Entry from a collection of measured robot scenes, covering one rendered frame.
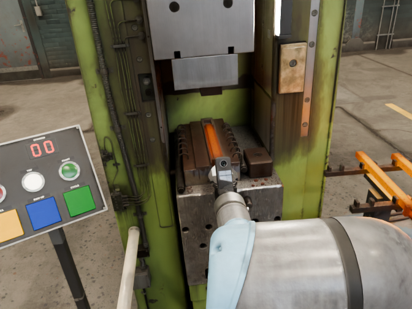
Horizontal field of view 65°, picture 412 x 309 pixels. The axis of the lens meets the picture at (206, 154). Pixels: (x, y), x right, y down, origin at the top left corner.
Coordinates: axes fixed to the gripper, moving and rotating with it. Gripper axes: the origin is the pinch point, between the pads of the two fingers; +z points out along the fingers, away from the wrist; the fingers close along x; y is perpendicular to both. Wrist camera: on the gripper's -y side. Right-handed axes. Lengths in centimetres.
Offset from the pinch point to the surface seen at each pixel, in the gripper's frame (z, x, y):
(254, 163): 3.0, 12.9, 2.7
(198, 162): 6.0, -6.7, 1.5
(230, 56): 2.3, 5.2, -35.3
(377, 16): 591, 408, 25
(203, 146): 17.8, -4.1, 1.3
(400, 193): -19, 53, 6
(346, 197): 103, 110, 99
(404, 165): -4, 65, 6
